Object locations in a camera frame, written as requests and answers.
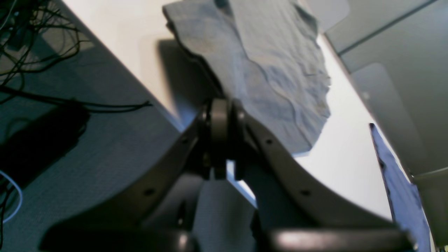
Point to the blue plastic mount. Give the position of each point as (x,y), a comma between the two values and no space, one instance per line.
(403,196)

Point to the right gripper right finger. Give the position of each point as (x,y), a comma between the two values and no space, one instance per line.
(295,211)

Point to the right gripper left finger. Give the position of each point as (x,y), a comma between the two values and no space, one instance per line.
(157,211)

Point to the grey T-shirt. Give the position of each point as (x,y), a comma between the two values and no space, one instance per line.
(264,53)

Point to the black box at left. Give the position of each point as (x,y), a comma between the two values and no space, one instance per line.
(33,149)

